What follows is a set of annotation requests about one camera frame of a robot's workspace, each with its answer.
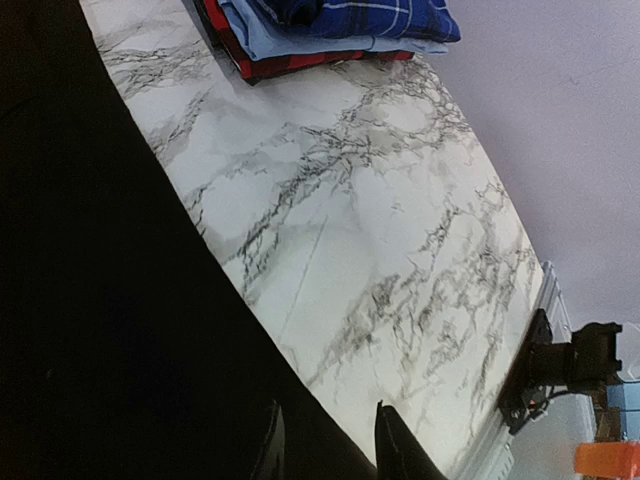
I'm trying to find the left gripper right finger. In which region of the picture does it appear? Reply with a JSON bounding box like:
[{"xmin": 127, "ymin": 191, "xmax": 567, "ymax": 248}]
[{"xmin": 374, "ymin": 401, "xmax": 447, "ymax": 480}]

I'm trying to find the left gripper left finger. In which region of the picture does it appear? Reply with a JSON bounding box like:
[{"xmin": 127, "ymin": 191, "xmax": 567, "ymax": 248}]
[{"xmin": 245, "ymin": 400, "xmax": 286, "ymax": 480}]

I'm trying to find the black long sleeve shirt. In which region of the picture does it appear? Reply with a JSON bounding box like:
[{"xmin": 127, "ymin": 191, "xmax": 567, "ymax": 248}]
[{"xmin": 1, "ymin": 1, "xmax": 376, "ymax": 479}]

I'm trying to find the orange object beyond table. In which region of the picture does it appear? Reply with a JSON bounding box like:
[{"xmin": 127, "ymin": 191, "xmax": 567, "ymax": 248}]
[{"xmin": 574, "ymin": 442, "xmax": 639, "ymax": 479}]

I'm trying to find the blue box beyond table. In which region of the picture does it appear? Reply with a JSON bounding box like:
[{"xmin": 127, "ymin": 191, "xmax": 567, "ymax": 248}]
[{"xmin": 607, "ymin": 382, "xmax": 640, "ymax": 413}]

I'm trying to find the light blue folded shirt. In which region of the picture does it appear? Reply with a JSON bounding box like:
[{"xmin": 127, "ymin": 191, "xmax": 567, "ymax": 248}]
[{"xmin": 213, "ymin": 0, "xmax": 448, "ymax": 61}]

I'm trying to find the blue plaid folded shirt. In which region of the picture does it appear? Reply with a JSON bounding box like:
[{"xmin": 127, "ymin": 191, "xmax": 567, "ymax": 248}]
[{"xmin": 259, "ymin": 0, "xmax": 461, "ymax": 43}]

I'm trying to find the red plaid folded shirt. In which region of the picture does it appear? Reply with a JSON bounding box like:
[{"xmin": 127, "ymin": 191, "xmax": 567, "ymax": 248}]
[{"xmin": 194, "ymin": 0, "xmax": 414, "ymax": 86}]

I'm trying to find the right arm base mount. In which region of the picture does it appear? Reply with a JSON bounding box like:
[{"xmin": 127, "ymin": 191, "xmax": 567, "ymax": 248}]
[{"xmin": 497, "ymin": 308, "xmax": 553, "ymax": 436}]

